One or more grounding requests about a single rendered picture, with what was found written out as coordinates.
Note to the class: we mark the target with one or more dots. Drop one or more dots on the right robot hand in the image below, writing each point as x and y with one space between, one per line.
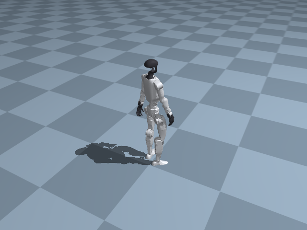
171 119

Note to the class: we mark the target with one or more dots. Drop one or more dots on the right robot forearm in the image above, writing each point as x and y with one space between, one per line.
166 107

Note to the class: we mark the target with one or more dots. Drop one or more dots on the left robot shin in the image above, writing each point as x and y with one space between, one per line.
149 143

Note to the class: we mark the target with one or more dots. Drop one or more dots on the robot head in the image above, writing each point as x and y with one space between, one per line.
151 63

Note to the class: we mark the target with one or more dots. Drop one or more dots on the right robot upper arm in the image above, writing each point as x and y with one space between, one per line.
159 87

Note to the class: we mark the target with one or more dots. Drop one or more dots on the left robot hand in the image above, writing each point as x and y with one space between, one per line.
139 113

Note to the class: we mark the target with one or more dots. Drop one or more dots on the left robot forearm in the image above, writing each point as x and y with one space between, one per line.
142 97

